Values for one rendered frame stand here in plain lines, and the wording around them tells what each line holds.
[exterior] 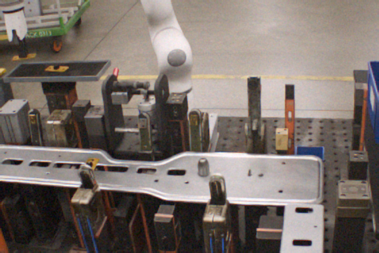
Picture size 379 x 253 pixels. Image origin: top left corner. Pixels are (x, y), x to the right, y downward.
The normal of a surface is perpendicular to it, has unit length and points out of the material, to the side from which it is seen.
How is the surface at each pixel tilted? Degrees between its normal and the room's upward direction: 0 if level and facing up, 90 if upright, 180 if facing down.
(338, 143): 0
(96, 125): 90
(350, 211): 89
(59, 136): 90
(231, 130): 0
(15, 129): 90
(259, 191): 0
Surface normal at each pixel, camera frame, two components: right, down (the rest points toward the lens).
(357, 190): -0.09, -0.87
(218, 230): -0.20, 0.50
